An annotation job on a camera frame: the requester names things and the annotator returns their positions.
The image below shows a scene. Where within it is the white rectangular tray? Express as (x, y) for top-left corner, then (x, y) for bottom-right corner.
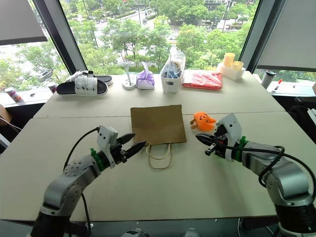
(216, 61), (246, 82)

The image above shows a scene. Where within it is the orange plush toy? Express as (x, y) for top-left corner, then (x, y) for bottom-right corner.
(190, 111), (217, 132)

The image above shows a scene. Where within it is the red white snack can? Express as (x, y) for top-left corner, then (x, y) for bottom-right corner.
(4, 87), (25, 103)

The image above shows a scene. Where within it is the tall yellow cup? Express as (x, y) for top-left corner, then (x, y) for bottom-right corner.
(223, 52), (235, 68)

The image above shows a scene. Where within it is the brown paper bag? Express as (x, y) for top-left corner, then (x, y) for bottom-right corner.
(130, 104), (188, 170)

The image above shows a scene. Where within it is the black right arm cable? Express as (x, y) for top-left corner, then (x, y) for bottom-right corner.
(214, 144), (316, 190)

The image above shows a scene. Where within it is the clear plastic bag of items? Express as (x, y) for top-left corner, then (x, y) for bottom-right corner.
(161, 46), (187, 79)

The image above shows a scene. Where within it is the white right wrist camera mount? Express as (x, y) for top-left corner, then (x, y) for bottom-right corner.
(214, 113), (244, 162)

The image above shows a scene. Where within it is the white tumbler black lid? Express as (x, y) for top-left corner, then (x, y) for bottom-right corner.
(261, 70), (276, 90)

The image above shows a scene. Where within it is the brown cardboard box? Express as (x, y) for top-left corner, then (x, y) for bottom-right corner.
(0, 103), (13, 124)

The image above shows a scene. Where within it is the grey roller blind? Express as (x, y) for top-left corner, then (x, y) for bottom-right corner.
(256, 0), (316, 73)
(0, 0), (48, 46)

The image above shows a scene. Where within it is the black office chair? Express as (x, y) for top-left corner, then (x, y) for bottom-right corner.
(287, 96), (316, 129)

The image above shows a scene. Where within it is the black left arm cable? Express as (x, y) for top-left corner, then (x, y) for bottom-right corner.
(63, 126), (101, 171)

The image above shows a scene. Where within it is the black white strap sandal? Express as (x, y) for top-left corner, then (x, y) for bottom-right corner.
(56, 75), (109, 97)
(65, 70), (115, 86)

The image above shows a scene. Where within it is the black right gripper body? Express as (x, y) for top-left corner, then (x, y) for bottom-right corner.
(212, 124), (229, 158)

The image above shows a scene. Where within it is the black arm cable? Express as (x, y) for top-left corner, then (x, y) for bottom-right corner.
(63, 126), (101, 171)
(214, 144), (316, 190)

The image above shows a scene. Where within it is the white storage bin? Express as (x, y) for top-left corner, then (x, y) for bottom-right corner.
(159, 64), (186, 94)

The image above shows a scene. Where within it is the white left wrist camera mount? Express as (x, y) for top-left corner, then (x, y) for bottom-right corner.
(96, 125), (119, 169)

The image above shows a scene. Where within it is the dark window frame pillar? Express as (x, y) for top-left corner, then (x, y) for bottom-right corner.
(238, 0), (287, 73)
(32, 0), (88, 75)

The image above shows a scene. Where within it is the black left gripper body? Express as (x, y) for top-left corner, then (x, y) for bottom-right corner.
(110, 142), (128, 165)

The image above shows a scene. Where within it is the white marker red cap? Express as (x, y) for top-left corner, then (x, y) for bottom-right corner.
(271, 79), (283, 94)

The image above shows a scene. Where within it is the grey rounded shape under table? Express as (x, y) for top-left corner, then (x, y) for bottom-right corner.
(120, 228), (149, 237)

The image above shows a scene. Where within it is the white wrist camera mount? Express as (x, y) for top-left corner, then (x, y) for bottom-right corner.
(214, 113), (244, 162)
(96, 125), (119, 169)

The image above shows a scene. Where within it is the white stand with round base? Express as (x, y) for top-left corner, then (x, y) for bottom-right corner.
(122, 62), (137, 91)

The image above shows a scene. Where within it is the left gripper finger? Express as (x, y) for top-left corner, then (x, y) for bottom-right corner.
(116, 133), (136, 146)
(124, 141), (147, 159)

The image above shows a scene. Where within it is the red plastic packet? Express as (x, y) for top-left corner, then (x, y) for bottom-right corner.
(182, 71), (223, 91)

